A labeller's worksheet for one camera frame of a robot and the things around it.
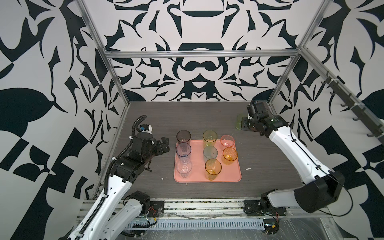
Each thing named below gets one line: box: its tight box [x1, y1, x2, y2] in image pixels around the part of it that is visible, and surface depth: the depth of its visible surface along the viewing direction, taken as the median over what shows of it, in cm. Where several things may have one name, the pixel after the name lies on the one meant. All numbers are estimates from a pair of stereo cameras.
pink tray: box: [174, 139, 242, 183], surface depth 86 cm
